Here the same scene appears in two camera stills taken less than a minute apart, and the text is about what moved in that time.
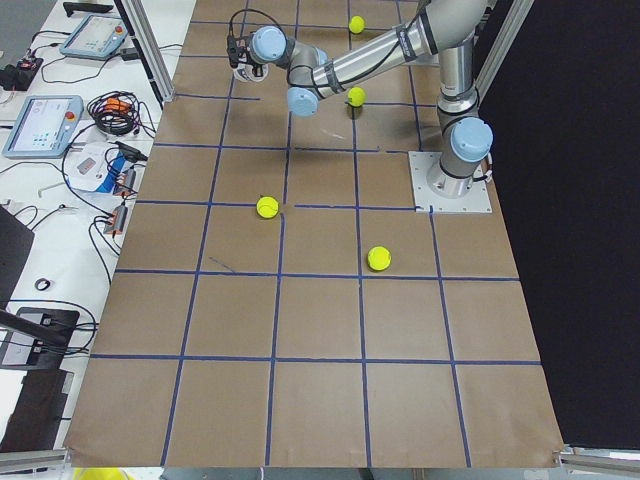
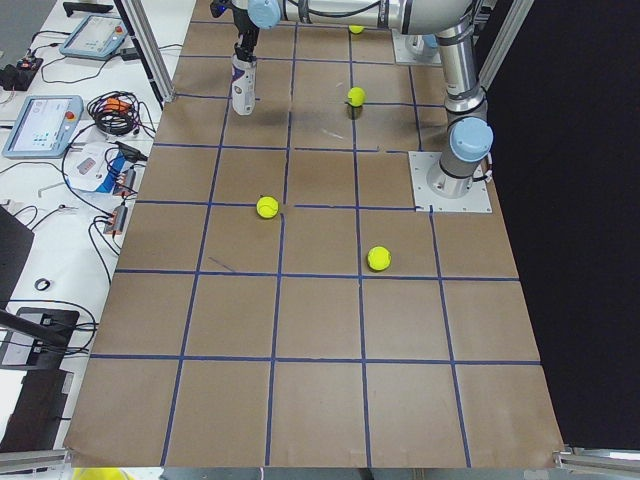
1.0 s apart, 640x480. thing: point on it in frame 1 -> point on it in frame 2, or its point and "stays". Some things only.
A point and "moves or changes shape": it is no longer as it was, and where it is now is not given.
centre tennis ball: x=356 y=96 stays
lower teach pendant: x=94 y=37 stays
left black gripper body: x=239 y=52 -> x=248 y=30
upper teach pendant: x=44 y=127 stays
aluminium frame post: x=136 y=19 stays
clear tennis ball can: x=245 y=71 moves or changes shape
